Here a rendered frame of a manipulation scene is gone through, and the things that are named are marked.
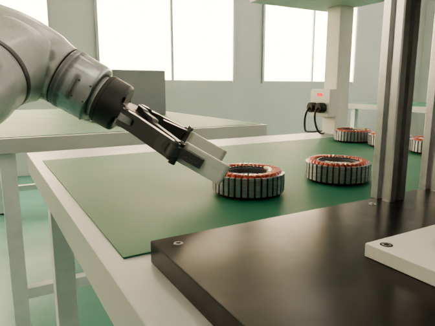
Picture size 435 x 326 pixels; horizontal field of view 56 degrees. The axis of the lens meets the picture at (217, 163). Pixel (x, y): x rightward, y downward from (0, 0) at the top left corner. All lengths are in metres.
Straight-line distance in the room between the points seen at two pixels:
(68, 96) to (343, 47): 1.02
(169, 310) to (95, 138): 1.24
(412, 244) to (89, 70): 0.46
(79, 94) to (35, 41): 0.09
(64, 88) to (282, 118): 5.42
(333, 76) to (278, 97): 4.46
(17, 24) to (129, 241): 0.34
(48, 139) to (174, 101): 3.65
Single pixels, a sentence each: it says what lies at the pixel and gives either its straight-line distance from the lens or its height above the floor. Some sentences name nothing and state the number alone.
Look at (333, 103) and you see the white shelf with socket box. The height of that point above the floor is 0.86.
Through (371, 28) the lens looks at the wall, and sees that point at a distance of 7.18.
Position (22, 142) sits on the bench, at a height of 0.73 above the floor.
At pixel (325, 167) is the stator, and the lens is 0.70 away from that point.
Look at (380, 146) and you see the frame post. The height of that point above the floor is 0.84.
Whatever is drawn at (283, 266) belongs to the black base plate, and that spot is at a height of 0.77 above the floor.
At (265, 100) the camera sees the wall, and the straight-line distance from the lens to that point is 5.74.
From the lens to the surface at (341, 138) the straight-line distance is 1.27.
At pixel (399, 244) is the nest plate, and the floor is 0.78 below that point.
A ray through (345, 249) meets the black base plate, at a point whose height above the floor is 0.77.
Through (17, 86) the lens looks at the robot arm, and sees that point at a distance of 0.57.
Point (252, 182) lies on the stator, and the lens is 0.58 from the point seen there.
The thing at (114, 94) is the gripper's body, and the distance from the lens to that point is 0.60.
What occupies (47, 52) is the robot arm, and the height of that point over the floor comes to 0.96.
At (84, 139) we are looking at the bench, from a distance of 1.52.
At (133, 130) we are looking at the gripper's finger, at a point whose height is 0.85.
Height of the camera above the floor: 0.91
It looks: 10 degrees down
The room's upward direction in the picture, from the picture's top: straight up
